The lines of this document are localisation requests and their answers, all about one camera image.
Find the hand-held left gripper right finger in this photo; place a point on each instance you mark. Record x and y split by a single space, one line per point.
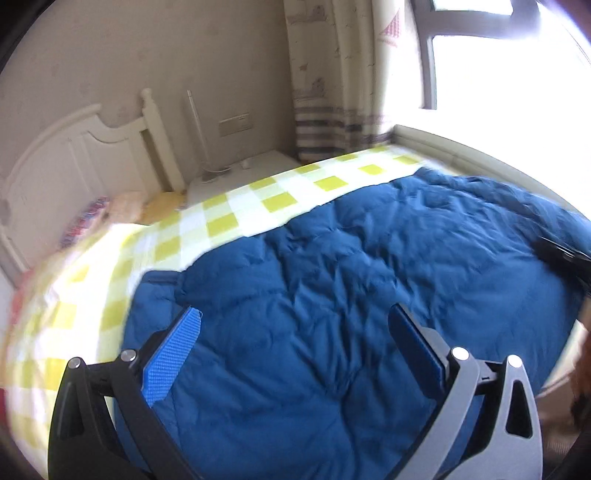
422 350

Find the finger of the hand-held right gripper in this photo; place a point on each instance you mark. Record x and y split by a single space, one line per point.
558 251

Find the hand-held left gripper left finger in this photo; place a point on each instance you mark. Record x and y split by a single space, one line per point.
168 360

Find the blue down jacket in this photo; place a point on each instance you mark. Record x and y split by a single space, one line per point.
323 277

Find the yellow pillow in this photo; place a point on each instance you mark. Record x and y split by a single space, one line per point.
161 205

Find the beige pillow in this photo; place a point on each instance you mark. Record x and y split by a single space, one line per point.
127 210

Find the colourful patterned pillow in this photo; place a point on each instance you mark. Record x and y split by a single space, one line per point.
85 221

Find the yellow white checked bed sheet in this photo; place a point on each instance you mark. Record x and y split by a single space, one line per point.
231 207

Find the white stick lamp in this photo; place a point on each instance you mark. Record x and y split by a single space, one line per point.
210 176

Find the dark framed window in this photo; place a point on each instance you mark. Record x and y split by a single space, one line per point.
485 69

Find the white nightstand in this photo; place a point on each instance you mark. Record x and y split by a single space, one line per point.
258 170

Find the white wooden headboard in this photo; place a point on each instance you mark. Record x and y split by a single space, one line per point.
69 152

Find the striped beige curtain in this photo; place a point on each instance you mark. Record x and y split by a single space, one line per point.
332 92

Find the wall socket plate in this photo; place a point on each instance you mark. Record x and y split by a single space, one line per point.
235 125

